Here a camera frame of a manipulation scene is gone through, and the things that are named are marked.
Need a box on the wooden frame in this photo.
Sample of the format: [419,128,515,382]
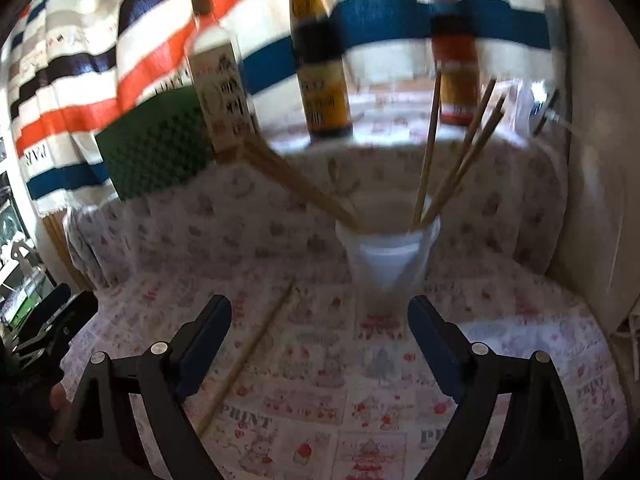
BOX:
[42,215,96,291]

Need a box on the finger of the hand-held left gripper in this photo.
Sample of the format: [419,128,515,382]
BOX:
[37,282,72,318]
[42,290,99,356]

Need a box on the white power adapter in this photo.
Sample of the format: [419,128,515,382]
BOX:
[531,85,562,136]

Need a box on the white cable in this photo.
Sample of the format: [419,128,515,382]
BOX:
[550,112,591,136]

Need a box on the person's left hand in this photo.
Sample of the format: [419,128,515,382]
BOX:
[49,382,76,417]

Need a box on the printed tablecloth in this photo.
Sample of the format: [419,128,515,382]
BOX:
[15,125,631,480]

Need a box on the green checkered board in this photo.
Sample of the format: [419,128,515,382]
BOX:
[95,85,218,201]

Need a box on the clear cooking wine bottle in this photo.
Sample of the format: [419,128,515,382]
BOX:
[185,0,261,161]

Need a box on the white cord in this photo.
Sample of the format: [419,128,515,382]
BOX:
[612,310,640,351]

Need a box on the dark soy sauce bottle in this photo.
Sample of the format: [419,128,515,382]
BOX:
[287,0,353,143]

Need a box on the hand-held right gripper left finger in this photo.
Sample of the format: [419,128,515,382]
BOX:
[52,295,233,480]

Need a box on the striped curtain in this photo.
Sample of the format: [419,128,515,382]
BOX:
[7,0,556,216]

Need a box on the translucent plastic cup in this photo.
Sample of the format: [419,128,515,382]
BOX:
[334,200,442,311]

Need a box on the red-capped sauce bottle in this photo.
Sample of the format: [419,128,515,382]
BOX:
[422,0,481,127]

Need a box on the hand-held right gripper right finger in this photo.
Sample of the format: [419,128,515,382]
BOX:
[407,296,586,480]

